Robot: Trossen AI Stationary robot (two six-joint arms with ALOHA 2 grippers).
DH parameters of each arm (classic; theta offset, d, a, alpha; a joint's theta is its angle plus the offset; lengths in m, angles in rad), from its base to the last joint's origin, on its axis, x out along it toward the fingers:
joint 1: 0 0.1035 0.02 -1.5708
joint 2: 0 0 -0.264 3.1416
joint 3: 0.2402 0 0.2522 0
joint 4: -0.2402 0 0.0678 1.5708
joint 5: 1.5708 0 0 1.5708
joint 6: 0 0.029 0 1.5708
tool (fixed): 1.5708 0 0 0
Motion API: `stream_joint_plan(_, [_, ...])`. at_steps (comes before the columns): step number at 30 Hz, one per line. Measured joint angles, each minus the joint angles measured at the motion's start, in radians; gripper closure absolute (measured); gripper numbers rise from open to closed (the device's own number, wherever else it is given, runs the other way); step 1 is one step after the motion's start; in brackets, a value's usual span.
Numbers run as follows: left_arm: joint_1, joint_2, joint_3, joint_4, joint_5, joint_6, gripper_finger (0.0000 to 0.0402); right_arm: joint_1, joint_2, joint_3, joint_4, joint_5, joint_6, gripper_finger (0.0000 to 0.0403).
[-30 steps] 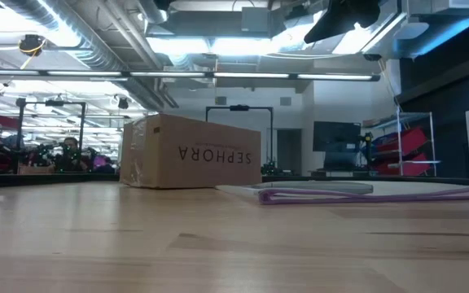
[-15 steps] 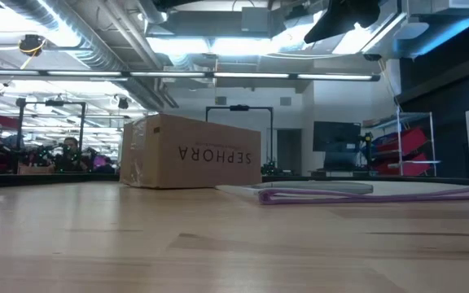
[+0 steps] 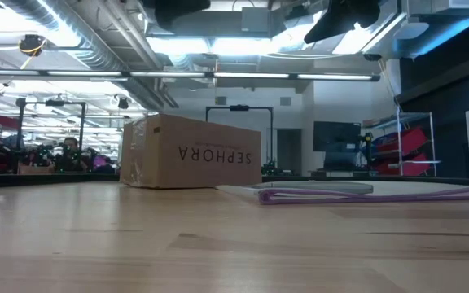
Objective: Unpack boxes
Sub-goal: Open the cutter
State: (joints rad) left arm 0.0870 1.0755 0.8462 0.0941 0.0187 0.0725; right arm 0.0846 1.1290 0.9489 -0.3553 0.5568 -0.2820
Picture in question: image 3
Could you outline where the red storage bin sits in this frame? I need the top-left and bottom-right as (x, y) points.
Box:
(375, 126), (429, 158)
(375, 152), (432, 177)

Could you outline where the black table frame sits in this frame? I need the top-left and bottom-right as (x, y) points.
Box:
(0, 173), (469, 189)

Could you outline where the grey door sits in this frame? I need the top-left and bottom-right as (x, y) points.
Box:
(276, 128), (303, 177)

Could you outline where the white wire shelf rack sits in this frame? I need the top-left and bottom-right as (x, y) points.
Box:
(362, 106), (442, 177)

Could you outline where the person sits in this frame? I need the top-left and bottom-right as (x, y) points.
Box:
(55, 137), (85, 174)

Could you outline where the purple-edged mesh zip pouch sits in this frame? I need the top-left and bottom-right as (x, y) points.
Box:
(215, 180), (469, 206)

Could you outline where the grey ceiling unit box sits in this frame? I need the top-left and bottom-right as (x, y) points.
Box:
(240, 6), (270, 33)

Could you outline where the black device on stand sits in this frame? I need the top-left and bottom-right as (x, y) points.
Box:
(362, 130), (375, 172)

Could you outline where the black gantry frame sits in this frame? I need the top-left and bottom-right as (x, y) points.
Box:
(15, 98), (88, 175)
(204, 104), (275, 164)

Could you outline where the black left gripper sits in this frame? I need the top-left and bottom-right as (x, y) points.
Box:
(154, 0), (212, 30)

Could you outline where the small plain cardboard box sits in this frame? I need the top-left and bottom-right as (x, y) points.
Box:
(17, 163), (55, 176)

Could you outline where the black computer monitor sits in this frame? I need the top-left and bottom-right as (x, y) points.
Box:
(312, 120), (362, 154)

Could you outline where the black yellow cable reel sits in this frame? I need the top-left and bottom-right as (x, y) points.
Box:
(18, 34), (47, 58)

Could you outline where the brown Sephora cardboard box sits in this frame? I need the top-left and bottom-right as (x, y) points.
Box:
(119, 113), (263, 190)

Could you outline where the black rolling monitor stand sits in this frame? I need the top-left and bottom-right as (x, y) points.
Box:
(309, 151), (366, 177)

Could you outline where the long ceiling light bar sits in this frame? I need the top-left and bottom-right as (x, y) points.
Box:
(0, 69), (382, 83)

